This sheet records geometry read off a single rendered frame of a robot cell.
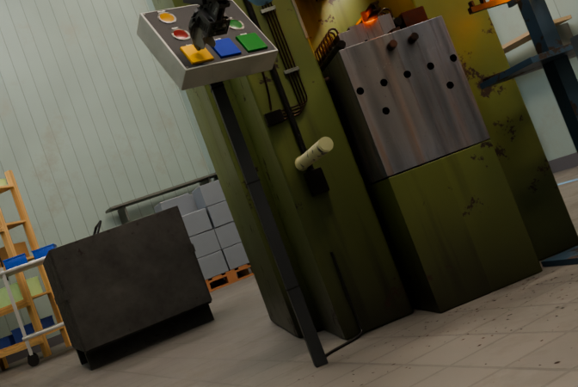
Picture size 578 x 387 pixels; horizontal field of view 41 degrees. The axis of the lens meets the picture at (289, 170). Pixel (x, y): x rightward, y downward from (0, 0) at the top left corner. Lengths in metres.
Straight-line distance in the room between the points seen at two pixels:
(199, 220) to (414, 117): 6.96
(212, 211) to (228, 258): 0.59
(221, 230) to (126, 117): 3.11
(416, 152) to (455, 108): 0.20
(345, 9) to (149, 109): 8.94
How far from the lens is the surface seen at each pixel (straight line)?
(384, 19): 2.73
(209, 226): 9.43
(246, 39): 2.46
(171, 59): 2.34
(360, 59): 2.61
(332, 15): 3.21
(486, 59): 2.96
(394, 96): 2.60
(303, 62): 2.77
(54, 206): 11.43
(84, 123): 11.75
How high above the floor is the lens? 0.45
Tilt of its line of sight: 4 degrees up
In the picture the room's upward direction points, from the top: 21 degrees counter-clockwise
